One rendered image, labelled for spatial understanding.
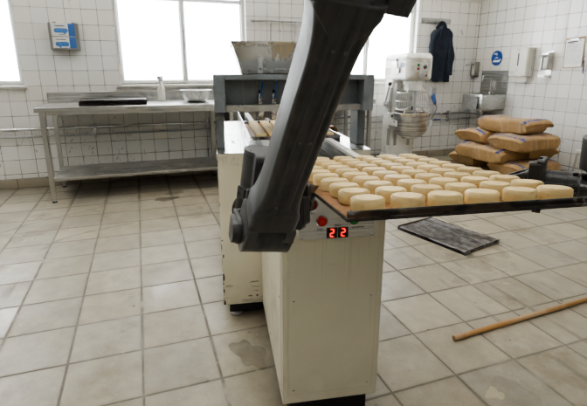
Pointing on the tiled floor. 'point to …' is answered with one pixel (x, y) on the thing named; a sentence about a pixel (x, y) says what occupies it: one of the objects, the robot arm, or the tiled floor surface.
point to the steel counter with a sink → (66, 102)
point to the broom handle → (518, 319)
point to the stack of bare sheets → (448, 235)
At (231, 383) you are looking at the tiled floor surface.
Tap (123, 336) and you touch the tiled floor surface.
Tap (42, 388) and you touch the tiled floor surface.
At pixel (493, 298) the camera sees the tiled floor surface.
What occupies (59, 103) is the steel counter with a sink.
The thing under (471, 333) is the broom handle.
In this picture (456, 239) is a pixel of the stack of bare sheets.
